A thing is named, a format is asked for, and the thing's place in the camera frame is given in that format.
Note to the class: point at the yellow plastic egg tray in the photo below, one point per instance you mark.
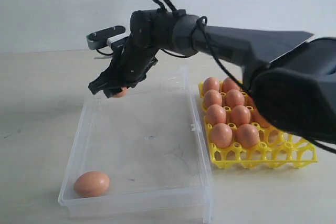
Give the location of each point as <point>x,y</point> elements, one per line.
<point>289,149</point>

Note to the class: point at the clear plastic container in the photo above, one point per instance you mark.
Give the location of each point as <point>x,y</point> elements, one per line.
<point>151,145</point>

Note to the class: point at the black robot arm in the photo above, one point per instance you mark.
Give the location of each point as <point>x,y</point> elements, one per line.
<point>289,75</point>

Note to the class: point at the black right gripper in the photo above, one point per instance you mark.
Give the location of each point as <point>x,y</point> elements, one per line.
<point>126,70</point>

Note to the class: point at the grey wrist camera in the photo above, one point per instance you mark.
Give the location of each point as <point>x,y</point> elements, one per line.
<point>98,39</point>

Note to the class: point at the brown egg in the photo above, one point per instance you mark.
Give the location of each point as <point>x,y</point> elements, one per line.
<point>240,115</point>
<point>260,120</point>
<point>247,135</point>
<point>273,136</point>
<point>92,184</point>
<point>228,84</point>
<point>234,98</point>
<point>121,94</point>
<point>216,114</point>
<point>250,102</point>
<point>211,83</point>
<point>221,135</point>
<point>212,97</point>

